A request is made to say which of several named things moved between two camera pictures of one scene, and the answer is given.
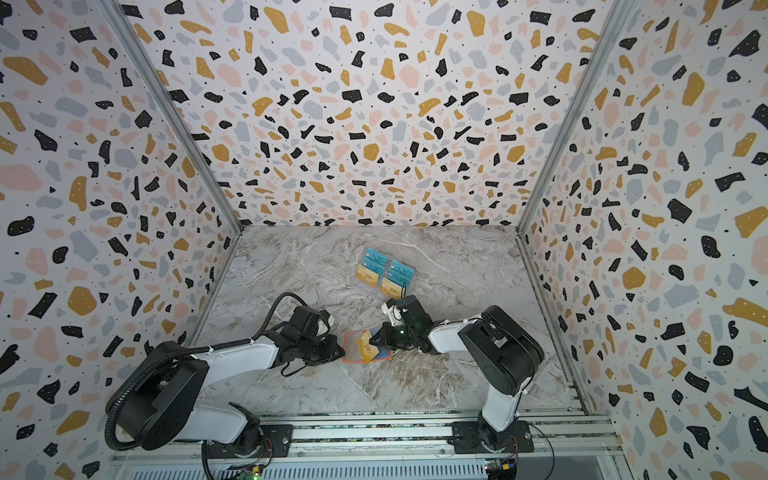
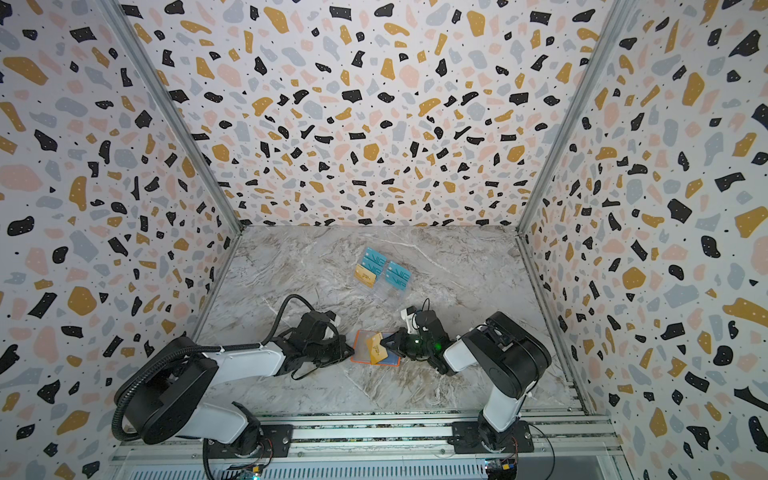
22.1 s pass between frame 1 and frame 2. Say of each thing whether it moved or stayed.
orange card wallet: moved
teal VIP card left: stayed
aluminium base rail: stayed
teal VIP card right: stayed
